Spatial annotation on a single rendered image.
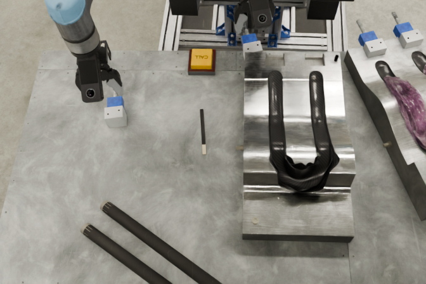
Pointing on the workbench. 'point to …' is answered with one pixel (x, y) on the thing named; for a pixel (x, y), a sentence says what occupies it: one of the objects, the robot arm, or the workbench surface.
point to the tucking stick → (203, 132)
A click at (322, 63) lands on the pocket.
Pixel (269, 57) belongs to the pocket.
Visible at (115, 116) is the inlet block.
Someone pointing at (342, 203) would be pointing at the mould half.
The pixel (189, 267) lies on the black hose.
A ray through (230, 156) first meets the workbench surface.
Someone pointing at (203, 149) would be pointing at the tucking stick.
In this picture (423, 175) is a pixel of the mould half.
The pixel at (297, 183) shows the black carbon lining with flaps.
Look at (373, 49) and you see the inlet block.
